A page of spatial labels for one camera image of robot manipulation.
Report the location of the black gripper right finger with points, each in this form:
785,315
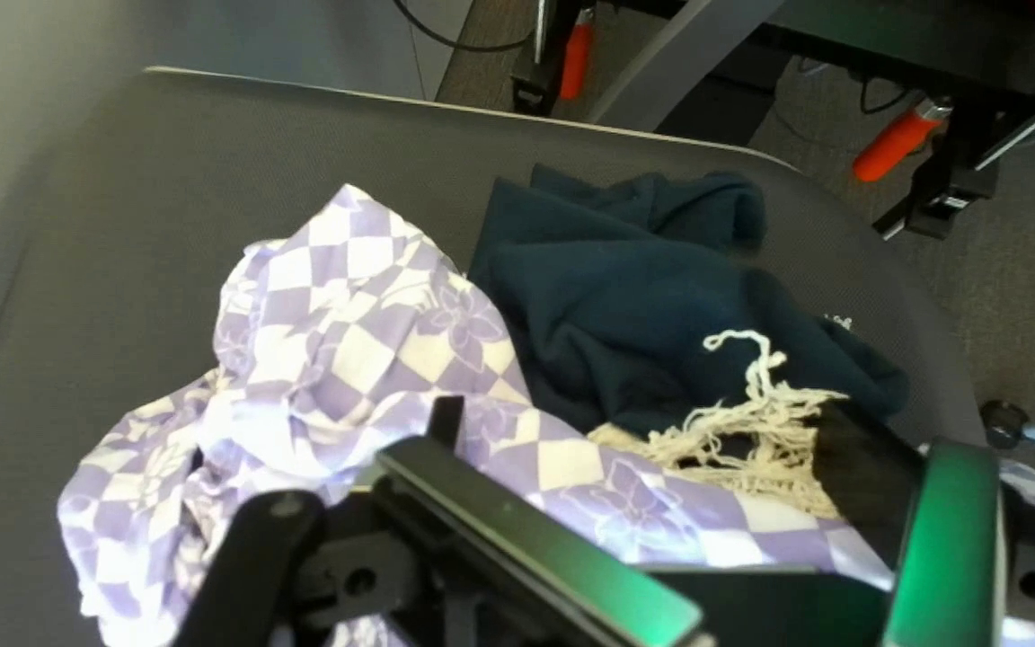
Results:
950,585

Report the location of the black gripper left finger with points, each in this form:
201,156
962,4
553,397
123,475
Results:
592,596

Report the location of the dark teal fringed cloth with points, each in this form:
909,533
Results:
641,322

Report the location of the purple checkered cloth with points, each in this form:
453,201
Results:
337,344

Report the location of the grey mesh office chair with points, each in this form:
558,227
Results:
146,206

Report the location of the orange clamp handle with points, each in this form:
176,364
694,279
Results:
901,137
576,56

